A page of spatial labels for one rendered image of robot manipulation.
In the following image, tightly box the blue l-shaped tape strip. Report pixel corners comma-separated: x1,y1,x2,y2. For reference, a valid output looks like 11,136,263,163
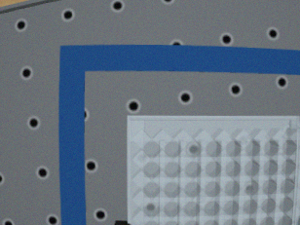
58,45,300,225

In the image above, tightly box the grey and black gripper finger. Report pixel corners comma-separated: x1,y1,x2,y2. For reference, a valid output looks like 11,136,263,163
115,220,130,225

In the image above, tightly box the grey flat base plate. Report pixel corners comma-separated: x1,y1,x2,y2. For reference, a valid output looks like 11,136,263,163
0,0,300,225

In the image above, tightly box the white well plate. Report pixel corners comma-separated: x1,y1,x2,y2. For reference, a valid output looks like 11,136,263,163
127,115,300,225

